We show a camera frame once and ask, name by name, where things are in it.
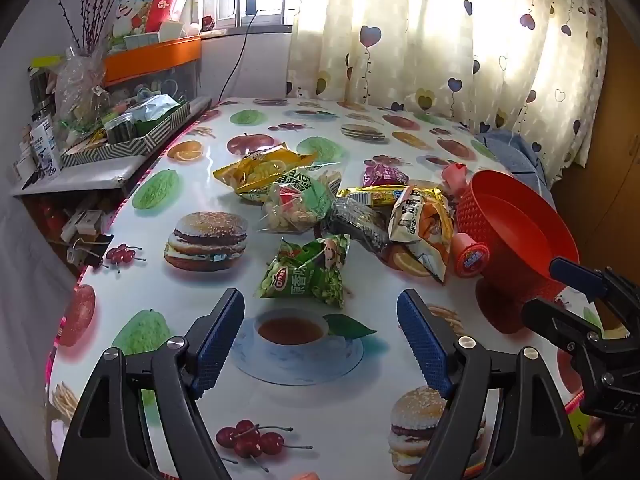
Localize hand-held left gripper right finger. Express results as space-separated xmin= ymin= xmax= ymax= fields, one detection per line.
xmin=396 ymin=288 xmax=583 ymax=480

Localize clear peanut bag green label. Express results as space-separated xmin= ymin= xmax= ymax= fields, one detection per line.
xmin=257 ymin=162 xmax=346 ymax=235

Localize pink crinkled wrapper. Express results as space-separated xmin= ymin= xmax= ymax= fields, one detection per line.
xmin=440 ymin=162 xmax=473 ymax=196

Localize striped tray box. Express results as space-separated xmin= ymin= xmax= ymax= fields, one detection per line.
xmin=60 ymin=97 xmax=192 ymax=167

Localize clear cellophane wrap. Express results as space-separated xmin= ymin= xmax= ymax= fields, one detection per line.
xmin=54 ymin=45 xmax=111 ymax=133

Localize red plastic basket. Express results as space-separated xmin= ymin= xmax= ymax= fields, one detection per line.
xmin=452 ymin=170 xmax=581 ymax=333

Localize black binder clip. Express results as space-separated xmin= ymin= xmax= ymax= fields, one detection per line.
xmin=65 ymin=232 xmax=113 ymax=266

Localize food print tablecloth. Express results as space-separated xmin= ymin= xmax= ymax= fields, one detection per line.
xmin=47 ymin=96 xmax=621 ymax=480

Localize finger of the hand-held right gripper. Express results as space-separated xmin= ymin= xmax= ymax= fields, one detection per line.
xmin=522 ymin=297 xmax=607 ymax=357
xmin=549 ymin=256 xmax=640 ymax=329

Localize dried purple branches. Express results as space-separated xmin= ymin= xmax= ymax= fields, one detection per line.
xmin=55 ymin=0 xmax=118 ymax=51

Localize clear container with orange lid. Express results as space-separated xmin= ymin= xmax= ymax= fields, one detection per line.
xmin=102 ymin=35 xmax=203 ymax=106

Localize dark jar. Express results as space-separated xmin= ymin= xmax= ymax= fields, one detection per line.
xmin=105 ymin=112 xmax=138 ymax=143

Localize white carton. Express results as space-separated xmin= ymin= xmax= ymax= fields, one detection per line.
xmin=30 ymin=116 xmax=61 ymax=178

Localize orange and white snack bag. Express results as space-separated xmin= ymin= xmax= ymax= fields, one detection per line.
xmin=387 ymin=186 xmax=456 ymax=283

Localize green pea snack bag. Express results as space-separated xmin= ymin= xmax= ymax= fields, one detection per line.
xmin=256 ymin=234 xmax=352 ymax=309

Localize black charger cable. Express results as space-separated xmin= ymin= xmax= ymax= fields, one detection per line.
xmin=218 ymin=12 xmax=251 ymax=103

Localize silver foil packet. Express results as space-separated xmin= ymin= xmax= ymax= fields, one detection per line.
xmin=127 ymin=95 xmax=181 ymax=123

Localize black snack packet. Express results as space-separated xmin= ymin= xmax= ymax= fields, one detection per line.
xmin=320 ymin=197 xmax=393 ymax=256

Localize brown wooden cabinet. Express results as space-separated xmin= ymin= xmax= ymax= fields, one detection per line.
xmin=550 ymin=10 xmax=640 ymax=281

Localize purple snack packet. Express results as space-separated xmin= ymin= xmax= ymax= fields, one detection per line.
xmin=363 ymin=162 xmax=410 ymax=188

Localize yellow snack bar packet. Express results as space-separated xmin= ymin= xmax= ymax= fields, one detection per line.
xmin=336 ymin=185 xmax=446 ymax=208

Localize red lid jelly cup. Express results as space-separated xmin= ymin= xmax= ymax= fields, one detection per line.
xmin=452 ymin=235 xmax=493 ymax=278

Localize white adapter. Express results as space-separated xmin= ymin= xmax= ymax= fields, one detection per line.
xmin=62 ymin=207 xmax=103 ymax=241

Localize blue cloth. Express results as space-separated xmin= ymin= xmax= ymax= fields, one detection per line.
xmin=472 ymin=129 xmax=556 ymax=201

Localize white shelf board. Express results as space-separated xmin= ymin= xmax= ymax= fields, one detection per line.
xmin=10 ymin=152 xmax=151 ymax=196

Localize yellow chips bag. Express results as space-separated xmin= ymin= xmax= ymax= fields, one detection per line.
xmin=213 ymin=143 xmax=318 ymax=203

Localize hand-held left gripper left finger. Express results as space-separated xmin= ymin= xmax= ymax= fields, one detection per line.
xmin=57 ymin=287 xmax=246 ymax=480

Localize heart print curtain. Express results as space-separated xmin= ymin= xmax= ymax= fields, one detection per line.
xmin=286 ymin=0 xmax=608 ymax=176

